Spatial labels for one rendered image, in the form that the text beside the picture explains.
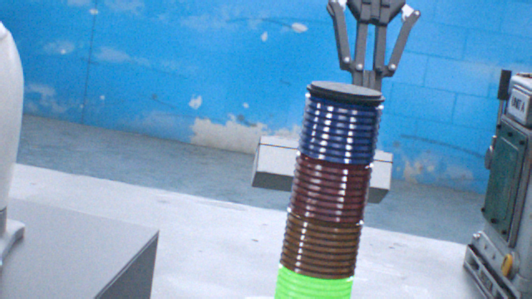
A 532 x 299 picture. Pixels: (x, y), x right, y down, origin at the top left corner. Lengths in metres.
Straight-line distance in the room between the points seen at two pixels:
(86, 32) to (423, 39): 2.12
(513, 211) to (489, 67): 4.99
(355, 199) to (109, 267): 0.56
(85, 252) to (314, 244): 0.59
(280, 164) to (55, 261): 0.30
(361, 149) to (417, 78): 5.90
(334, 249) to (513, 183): 0.95
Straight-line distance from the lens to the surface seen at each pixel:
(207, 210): 2.09
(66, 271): 1.29
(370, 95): 0.80
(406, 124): 6.74
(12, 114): 1.26
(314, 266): 0.82
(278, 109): 6.79
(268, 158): 1.35
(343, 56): 1.43
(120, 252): 1.38
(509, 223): 1.74
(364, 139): 0.81
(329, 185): 0.81
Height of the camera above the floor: 1.32
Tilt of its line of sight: 10 degrees down
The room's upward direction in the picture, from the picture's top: 9 degrees clockwise
